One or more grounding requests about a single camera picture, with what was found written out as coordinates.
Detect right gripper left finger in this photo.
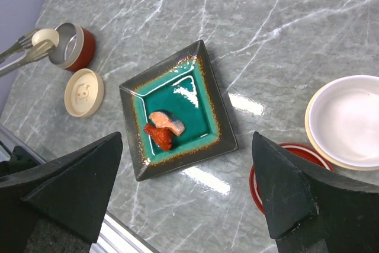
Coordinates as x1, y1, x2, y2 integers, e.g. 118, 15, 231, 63
1, 132, 123, 252

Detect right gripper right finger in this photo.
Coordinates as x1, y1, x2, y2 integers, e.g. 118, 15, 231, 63
252, 132, 378, 252

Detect red fried chicken piece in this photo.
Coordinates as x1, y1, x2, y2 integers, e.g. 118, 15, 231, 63
143, 123, 174, 151

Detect salmon piece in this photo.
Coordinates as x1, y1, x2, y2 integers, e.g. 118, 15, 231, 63
149, 110, 185, 136

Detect metal tongs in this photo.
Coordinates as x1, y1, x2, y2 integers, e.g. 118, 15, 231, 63
1, 28, 56, 77

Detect white egg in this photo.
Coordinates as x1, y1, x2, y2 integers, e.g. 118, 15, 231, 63
31, 28, 60, 47

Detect red steel lunch container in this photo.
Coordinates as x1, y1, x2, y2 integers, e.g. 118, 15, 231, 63
48, 23, 96, 72

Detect red round lid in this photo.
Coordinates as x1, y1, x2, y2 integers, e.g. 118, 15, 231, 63
249, 143, 335, 214

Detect cream white bowl container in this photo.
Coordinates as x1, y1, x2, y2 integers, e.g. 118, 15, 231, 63
304, 75, 378, 171

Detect cream round lid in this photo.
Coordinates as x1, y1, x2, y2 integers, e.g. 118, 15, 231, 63
64, 68, 104, 117

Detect teal square plate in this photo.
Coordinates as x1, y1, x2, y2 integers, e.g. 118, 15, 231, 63
120, 40, 238, 181

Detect aluminium mounting rail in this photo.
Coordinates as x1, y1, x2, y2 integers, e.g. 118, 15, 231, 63
1, 126, 158, 252

